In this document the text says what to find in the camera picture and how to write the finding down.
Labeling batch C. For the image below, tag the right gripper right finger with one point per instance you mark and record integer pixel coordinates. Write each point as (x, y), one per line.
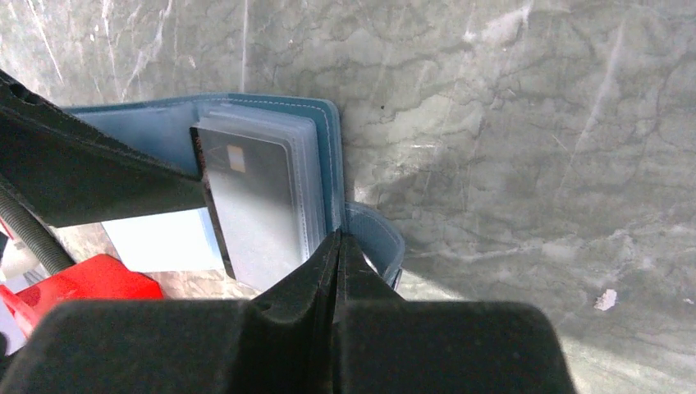
(386, 344)

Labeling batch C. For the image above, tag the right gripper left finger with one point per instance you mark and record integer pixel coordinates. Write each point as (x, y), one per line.
(278, 342)

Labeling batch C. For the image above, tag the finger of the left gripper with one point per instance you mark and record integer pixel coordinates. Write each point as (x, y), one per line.
(69, 172)

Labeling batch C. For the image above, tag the blue card holder wallet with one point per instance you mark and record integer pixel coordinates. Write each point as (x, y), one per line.
(160, 128)

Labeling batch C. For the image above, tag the dark grey credit card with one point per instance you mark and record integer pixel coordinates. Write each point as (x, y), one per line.
(249, 176)

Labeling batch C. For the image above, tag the red plastic bin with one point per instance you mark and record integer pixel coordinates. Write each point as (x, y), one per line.
(101, 277)

